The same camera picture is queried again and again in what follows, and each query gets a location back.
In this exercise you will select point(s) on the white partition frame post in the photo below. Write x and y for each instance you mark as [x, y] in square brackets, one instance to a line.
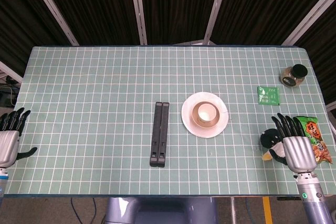
[215, 9]
[9, 72]
[52, 7]
[138, 9]
[309, 14]

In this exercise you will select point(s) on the yellow floor tape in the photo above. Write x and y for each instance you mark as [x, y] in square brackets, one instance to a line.
[267, 210]

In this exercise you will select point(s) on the robot torso base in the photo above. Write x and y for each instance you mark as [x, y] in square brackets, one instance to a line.
[160, 210]

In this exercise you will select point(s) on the glass jar with black lid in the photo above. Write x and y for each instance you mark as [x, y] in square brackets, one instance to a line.
[293, 75]

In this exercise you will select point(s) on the black folded laptop stand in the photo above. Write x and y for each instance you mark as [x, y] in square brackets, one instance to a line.
[159, 134]

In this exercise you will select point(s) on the white paper plate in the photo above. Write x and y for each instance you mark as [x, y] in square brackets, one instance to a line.
[194, 129]

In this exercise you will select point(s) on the green tea bag packet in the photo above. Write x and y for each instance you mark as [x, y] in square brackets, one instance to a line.
[268, 95]

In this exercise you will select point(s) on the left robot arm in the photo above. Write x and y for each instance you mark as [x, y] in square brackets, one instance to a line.
[2, 182]

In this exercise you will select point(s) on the paper cup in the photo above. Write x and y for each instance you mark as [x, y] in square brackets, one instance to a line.
[205, 115]

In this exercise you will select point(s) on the plush doll with black cap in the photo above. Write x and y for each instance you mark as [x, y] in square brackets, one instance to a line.
[270, 140]

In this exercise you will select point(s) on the green snack bag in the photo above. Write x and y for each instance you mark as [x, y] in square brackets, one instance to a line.
[319, 145]

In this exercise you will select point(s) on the green grid table mat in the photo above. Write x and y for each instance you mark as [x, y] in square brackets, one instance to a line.
[105, 90]

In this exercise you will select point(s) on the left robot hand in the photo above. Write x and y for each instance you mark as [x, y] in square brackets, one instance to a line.
[7, 144]

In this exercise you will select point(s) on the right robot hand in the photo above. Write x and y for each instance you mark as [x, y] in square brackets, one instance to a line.
[299, 148]

